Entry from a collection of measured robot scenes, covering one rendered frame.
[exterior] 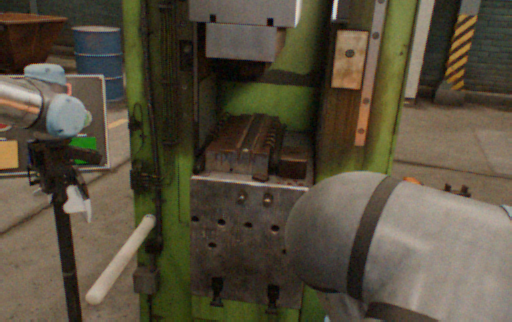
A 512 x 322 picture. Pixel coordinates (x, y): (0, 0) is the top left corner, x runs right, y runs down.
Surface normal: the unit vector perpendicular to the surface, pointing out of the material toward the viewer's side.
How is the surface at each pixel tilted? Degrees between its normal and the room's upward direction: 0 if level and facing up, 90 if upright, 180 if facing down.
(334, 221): 56
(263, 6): 90
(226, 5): 90
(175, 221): 90
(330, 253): 84
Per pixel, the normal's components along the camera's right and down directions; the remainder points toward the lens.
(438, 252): -0.46, -0.47
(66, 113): 0.90, 0.21
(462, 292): -0.26, -0.52
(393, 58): -0.14, 0.36
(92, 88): 0.28, -0.15
